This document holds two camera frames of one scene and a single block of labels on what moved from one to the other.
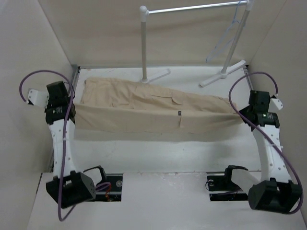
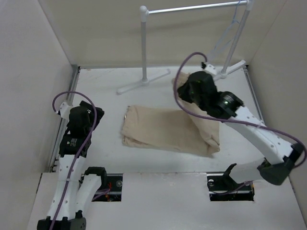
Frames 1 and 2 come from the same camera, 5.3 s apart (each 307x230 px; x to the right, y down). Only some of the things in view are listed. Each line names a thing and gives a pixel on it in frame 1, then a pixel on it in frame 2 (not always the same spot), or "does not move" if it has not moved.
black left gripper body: (49, 105) to (91, 117)
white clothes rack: (233, 48) does not move
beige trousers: (112, 109) to (171, 129)
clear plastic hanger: (228, 36) does not move
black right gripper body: (244, 111) to (187, 94)
